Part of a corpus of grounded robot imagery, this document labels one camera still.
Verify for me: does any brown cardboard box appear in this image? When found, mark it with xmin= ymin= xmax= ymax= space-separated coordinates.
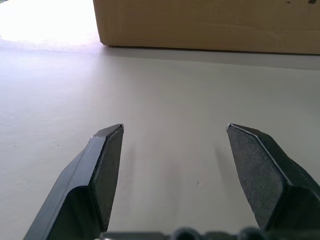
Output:
xmin=92 ymin=0 xmax=320 ymax=55

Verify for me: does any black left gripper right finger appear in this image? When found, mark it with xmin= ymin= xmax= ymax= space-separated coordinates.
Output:
xmin=226 ymin=122 xmax=320 ymax=236

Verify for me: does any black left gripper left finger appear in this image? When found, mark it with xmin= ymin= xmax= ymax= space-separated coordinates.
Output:
xmin=22 ymin=123 xmax=126 ymax=240

